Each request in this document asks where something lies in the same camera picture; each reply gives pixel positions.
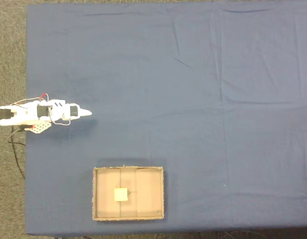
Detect black power cable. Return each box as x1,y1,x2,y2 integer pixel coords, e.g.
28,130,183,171
7,125,26,180

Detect yellow block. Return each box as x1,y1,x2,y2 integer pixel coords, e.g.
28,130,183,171
114,187,129,202

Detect shallow cardboard box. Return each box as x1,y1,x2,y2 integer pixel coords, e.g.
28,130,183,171
92,165,165,222

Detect red and white servo wires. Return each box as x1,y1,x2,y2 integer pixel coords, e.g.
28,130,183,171
9,93,71,127

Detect blue tablecloth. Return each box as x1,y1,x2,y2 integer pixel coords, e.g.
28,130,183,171
24,0,307,236

